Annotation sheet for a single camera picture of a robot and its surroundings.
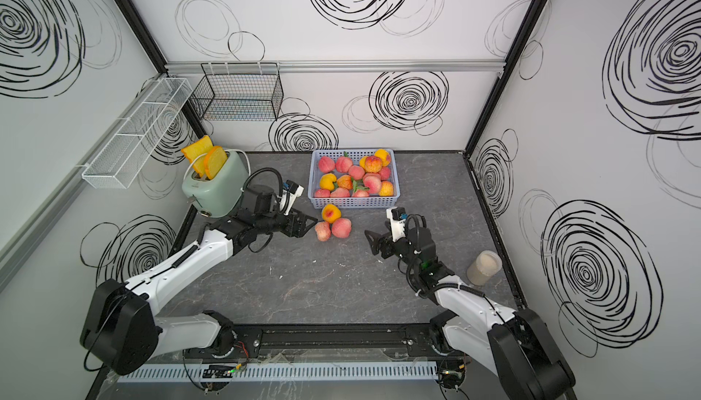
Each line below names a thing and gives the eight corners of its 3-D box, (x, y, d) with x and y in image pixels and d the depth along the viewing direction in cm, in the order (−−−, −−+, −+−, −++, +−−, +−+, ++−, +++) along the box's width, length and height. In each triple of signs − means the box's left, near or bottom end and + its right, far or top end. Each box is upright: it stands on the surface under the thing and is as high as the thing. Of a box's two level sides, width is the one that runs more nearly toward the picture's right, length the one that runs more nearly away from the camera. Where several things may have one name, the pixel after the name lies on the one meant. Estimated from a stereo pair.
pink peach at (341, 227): (332, 241, 96) (331, 232, 91) (333, 226, 99) (332, 217, 95) (351, 241, 96) (351, 232, 91) (351, 226, 99) (351, 217, 95)
